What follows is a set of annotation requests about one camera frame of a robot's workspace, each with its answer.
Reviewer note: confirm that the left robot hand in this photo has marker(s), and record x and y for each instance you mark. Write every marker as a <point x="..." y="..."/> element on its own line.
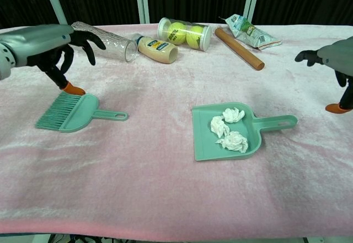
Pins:
<point x="41" y="42"/>

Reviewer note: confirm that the green hand broom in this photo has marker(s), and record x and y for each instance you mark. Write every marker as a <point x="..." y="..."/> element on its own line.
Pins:
<point x="80" y="113"/>

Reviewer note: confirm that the white partition post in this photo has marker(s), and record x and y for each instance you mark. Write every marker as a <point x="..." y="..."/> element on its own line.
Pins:
<point x="143" y="0"/>
<point x="55" y="3"/>
<point x="253" y="0"/>

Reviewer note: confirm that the green dustpan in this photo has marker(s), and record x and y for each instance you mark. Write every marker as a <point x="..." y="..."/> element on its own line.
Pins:
<point x="209" y="149"/>

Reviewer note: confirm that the crumpled snack bag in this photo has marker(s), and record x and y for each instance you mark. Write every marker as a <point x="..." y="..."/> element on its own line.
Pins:
<point x="248" y="32"/>

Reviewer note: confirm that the pink fleece blanket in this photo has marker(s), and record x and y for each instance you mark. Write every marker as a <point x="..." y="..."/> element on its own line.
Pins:
<point x="138" y="188"/>

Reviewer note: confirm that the mayonnaise squeeze bottle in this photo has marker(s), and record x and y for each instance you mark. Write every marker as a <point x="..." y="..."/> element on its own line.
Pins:
<point x="157" y="50"/>

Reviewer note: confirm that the wooden rolling stick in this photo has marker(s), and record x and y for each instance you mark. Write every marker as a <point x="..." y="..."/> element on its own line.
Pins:
<point x="240" y="50"/>

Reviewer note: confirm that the yellow tennis ball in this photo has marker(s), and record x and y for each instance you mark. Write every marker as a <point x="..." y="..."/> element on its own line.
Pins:
<point x="176" y="33"/>
<point x="194" y="37"/>

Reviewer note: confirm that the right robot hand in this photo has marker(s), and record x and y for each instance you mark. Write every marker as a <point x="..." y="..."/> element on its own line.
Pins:
<point x="339" y="55"/>

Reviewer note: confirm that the clear tennis ball can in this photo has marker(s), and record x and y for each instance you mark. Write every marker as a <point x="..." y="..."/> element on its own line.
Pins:
<point x="205" y="37"/>

